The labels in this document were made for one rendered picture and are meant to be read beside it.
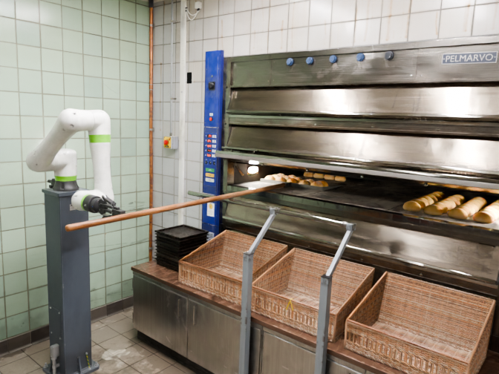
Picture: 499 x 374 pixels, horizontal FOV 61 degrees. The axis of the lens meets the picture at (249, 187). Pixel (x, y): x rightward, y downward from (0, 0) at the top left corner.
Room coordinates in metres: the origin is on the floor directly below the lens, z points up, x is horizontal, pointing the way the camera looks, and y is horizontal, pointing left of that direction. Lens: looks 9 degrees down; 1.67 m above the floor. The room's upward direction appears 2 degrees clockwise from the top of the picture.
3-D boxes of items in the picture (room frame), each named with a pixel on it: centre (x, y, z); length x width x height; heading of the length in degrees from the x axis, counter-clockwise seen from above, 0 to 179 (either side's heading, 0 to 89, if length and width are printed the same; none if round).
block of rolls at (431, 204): (2.50, -1.26, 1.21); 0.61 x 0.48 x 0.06; 141
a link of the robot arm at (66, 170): (2.54, 1.13, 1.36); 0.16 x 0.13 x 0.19; 146
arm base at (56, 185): (2.58, 1.17, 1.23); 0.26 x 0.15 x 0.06; 52
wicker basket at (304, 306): (2.31, -0.38, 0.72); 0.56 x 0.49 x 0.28; 52
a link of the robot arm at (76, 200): (2.24, 0.89, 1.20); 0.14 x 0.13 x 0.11; 50
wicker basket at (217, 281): (2.69, 0.09, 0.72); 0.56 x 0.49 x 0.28; 52
